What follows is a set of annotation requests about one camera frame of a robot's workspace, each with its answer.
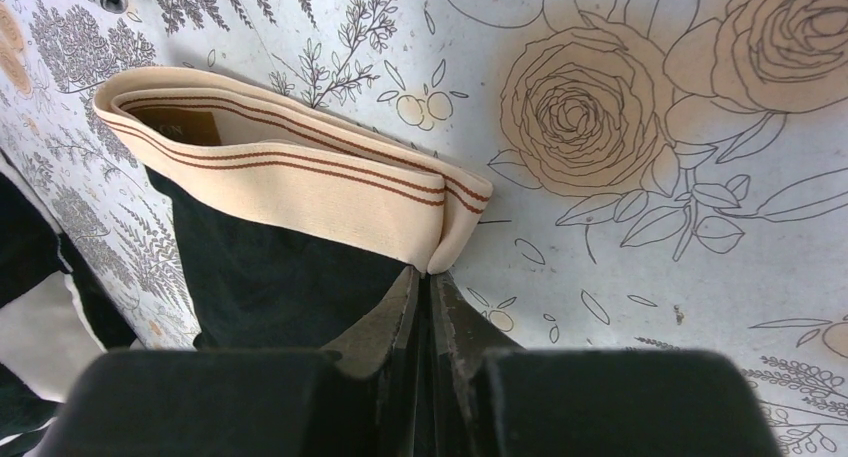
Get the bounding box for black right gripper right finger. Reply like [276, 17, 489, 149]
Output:
[429, 274, 779, 456]

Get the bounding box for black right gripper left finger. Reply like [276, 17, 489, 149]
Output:
[39, 268, 419, 456]

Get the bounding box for black underwear beige waistband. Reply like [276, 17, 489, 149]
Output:
[92, 67, 493, 357]

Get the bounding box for floral table cloth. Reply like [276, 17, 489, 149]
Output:
[1, 0, 847, 456]

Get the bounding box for black white checkered blanket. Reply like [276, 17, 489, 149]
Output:
[1, 175, 137, 456]

